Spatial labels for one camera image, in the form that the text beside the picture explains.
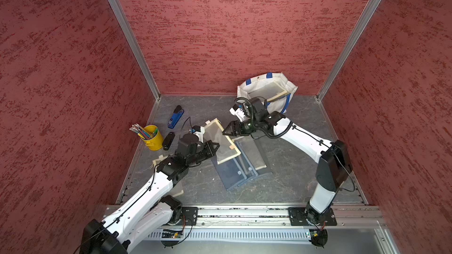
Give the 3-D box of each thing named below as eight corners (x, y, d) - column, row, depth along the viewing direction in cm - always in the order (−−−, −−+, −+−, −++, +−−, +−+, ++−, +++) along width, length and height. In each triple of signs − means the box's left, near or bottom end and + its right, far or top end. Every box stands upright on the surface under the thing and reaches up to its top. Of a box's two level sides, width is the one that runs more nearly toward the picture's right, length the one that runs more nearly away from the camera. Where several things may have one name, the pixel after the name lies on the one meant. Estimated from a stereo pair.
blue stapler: (168, 128, 106) (166, 124, 103) (178, 108, 116) (177, 104, 113) (175, 129, 105) (173, 125, 102) (185, 109, 116) (183, 105, 113)
